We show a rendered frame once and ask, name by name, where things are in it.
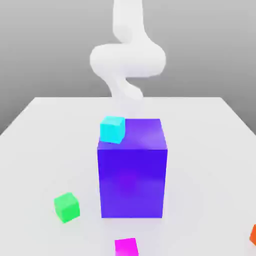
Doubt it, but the small cyan cube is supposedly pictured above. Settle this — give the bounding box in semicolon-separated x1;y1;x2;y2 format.
99;115;126;145

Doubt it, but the small green cube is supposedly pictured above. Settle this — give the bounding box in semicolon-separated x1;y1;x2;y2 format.
53;191;81;224

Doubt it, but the small magenta cube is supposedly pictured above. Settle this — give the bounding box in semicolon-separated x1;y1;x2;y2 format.
114;237;140;256

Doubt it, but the small orange cube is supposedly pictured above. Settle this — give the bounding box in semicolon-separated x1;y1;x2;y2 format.
249;223;256;247

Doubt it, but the large purple box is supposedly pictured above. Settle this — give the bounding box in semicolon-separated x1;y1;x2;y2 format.
97;118;168;219

